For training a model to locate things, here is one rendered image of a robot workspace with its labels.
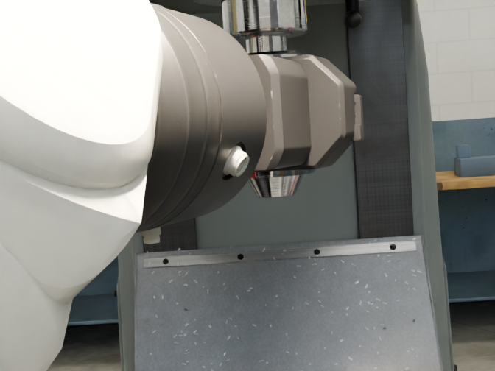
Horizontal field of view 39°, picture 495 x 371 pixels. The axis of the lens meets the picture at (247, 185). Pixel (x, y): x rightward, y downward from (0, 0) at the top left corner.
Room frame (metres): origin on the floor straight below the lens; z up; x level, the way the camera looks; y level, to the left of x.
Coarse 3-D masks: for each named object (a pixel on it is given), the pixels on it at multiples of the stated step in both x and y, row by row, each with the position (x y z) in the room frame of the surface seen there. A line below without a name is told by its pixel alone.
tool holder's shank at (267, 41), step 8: (264, 32) 0.39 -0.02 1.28; (272, 32) 0.39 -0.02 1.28; (280, 32) 0.39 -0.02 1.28; (288, 32) 0.40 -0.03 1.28; (240, 40) 0.41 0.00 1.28; (248, 40) 0.40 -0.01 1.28; (256, 40) 0.40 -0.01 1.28; (264, 40) 0.39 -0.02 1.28; (272, 40) 0.40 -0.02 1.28; (280, 40) 0.40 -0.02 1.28; (248, 48) 0.40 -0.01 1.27; (256, 48) 0.40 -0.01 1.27; (264, 48) 0.39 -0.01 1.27; (272, 48) 0.40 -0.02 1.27; (280, 48) 0.40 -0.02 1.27
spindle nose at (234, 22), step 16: (224, 0) 0.40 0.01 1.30; (240, 0) 0.39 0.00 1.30; (256, 0) 0.38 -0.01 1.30; (272, 0) 0.38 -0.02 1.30; (288, 0) 0.39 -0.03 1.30; (304, 0) 0.40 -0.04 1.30; (224, 16) 0.40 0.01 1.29; (240, 16) 0.39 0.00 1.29; (256, 16) 0.38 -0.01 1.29; (272, 16) 0.38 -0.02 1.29; (288, 16) 0.39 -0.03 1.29; (304, 16) 0.40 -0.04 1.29; (240, 32) 0.39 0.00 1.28; (256, 32) 0.39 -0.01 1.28; (304, 32) 0.40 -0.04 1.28
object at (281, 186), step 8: (288, 176) 0.39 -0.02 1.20; (296, 176) 0.39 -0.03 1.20; (256, 184) 0.40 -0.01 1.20; (264, 184) 0.39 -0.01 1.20; (272, 184) 0.39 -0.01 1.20; (280, 184) 0.39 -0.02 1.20; (288, 184) 0.39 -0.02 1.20; (296, 184) 0.40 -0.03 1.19; (256, 192) 0.40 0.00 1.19; (264, 192) 0.40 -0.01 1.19; (272, 192) 0.39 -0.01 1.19; (280, 192) 0.39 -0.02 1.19; (288, 192) 0.40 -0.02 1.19
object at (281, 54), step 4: (256, 52) 0.39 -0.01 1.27; (260, 52) 0.38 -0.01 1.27; (264, 52) 0.38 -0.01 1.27; (268, 52) 0.38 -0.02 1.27; (272, 52) 0.38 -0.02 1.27; (276, 52) 0.38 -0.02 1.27; (280, 52) 0.38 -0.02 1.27; (284, 52) 0.39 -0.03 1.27; (288, 52) 0.39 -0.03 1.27; (292, 52) 0.39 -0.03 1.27; (296, 52) 0.39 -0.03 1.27; (300, 52) 0.39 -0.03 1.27; (304, 52) 0.40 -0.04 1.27; (276, 56) 0.38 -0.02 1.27; (280, 56) 0.38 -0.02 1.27; (284, 56) 0.38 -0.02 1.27; (288, 56) 0.39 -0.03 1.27; (292, 56) 0.39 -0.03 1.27
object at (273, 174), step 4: (256, 172) 0.39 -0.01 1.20; (260, 172) 0.38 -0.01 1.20; (264, 172) 0.38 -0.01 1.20; (268, 172) 0.38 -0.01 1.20; (272, 172) 0.38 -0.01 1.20; (276, 172) 0.38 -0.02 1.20; (280, 172) 0.38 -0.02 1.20; (284, 172) 0.38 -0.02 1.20; (288, 172) 0.38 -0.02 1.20; (292, 172) 0.38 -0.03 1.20; (296, 172) 0.39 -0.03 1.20; (300, 172) 0.39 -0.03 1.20; (304, 172) 0.39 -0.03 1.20; (308, 172) 0.39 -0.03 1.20; (312, 172) 0.40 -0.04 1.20; (252, 176) 0.39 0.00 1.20; (256, 176) 0.39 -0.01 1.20; (260, 176) 0.38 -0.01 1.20; (264, 176) 0.38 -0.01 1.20; (268, 176) 0.38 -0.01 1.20; (272, 176) 0.38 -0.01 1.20; (276, 176) 0.38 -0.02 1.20; (280, 176) 0.38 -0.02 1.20; (284, 176) 0.38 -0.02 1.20
